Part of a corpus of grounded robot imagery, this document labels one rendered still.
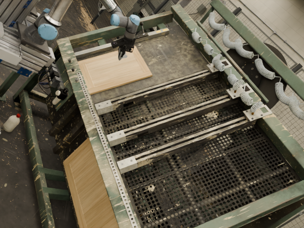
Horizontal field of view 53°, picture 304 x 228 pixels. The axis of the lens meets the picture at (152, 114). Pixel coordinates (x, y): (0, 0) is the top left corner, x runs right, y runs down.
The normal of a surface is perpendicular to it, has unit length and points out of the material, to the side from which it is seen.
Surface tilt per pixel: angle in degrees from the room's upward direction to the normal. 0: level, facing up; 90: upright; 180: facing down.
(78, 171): 90
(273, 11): 90
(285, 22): 90
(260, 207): 51
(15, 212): 0
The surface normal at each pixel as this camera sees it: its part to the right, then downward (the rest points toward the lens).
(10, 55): 0.39, 0.72
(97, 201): -0.61, -0.29
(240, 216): -0.03, -0.63
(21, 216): 0.70, -0.64
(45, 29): 0.16, 0.72
